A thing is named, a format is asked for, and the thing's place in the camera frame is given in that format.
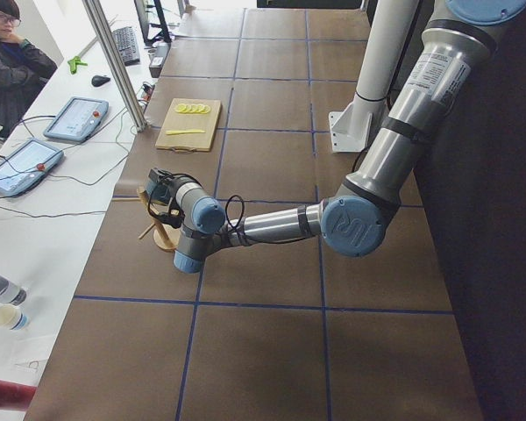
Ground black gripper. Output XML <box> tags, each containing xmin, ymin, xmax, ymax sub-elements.
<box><xmin>147</xmin><ymin>176</ymin><xmax>185</xmax><ymax>227</ymax></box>

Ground teal mug yellow inside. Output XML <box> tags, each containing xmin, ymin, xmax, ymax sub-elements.
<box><xmin>146</xmin><ymin>168</ymin><xmax>174</xmax><ymax>205</ymax></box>

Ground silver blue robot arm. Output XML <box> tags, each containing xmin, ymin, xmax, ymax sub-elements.
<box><xmin>146</xmin><ymin>1</ymin><xmax>526</xmax><ymax>273</ymax></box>

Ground wooden cup storage rack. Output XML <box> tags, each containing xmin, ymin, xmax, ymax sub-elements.
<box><xmin>136</xmin><ymin>186</ymin><xmax>180</xmax><ymax>253</ymax></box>

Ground white paper cup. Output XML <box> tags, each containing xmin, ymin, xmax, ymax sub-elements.
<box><xmin>0</xmin><ymin>304</ymin><xmax>29</xmax><ymax>331</ymax></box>

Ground yellow plastic knife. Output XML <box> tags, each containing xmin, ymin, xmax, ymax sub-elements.
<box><xmin>165</xmin><ymin>129</ymin><xmax>206</xmax><ymax>136</ymax></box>

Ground wooden cutting board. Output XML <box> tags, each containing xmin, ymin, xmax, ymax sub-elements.
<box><xmin>155</xmin><ymin>97</ymin><xmax>222</xmax><ymax>152</ymax></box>

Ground far teach pendant tablet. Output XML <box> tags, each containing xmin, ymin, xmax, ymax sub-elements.
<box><xmin>43</xmin><ymin>96</ymin><xmax>109</xmax><ymax>144</ymax></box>

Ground teach pendant tablet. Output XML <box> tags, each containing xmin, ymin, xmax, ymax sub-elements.
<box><xmin>43</xmin><ymin>96</ymin><xmax>109</xmax><ymax>144</ymax></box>
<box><xmin>0</xmin><ymin>139</ymin><xmax>65</xmax><ymax>197</ymax></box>

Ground black grey power box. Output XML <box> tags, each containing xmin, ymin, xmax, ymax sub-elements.
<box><xmin>148</xmin><ymin>41</ymin><xmax>171</xmax><ymax>78</ymax></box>

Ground black computer mouse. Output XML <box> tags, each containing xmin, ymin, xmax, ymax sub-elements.
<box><xmin>91</xmin><ymin>75</ymin><xmax>110</xmax><ymax>88</ymax></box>

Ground near teach pendant tablet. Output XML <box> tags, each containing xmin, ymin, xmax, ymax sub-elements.
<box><xmin>0</xmin><ymin>139</ymin><xmax>65</xmax><ymax>197</ymax></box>

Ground green clamp tool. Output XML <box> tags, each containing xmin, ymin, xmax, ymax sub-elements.
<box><xmin>68</xmin><ymin>56</ymin><xmax>88</xmax><ymax>75</ymax></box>

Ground black keyboard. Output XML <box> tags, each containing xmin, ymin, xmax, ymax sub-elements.
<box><xmin>112</xmin><ymin>26</ymin><xmax>140</xmax><ymax>66</ymax></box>

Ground black monitor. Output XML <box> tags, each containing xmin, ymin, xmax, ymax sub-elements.
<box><xmin>134</xmin><ymin>0</ymin><xmax>171</xmax><ymax>46</ymax></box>

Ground clear water bottle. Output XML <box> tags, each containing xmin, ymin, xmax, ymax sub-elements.
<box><xmin>0</xmin><ymin>275</ymin><xmax>27</xmax><ymax>305</ymax></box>

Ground white pillar with base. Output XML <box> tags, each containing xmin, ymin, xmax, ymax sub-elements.
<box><xmin>329</xmin><ymin>0</ymin><xmax>419</xmax><ymax>153</ymax></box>

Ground seated person dark jacket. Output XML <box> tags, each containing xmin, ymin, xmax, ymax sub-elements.
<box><xmin>0</xmin><ymin>1</ymin><xmax>57</xmax><ymax>139</ymax></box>

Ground red object at edge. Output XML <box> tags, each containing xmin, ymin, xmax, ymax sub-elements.
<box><xmin>0</xmin><ymin>380</ymin><xmax>37</xmax><ymax>411</ymax></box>

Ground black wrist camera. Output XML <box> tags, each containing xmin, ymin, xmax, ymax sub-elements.
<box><xmin>168</xmin><ymin>208</ymin><xmax>185</xmax><ymax>229</ymax></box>

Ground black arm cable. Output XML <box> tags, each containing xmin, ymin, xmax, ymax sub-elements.
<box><xmin>157</xmin><ymin>173</ymin><xmax>316</xmax><ymax>246</ymax></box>

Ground aluminium frame post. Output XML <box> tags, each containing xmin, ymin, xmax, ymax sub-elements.
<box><xmin>82</xmin><ymin>0</ymin><xmax>147</xmax><ymax>132</ymax></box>

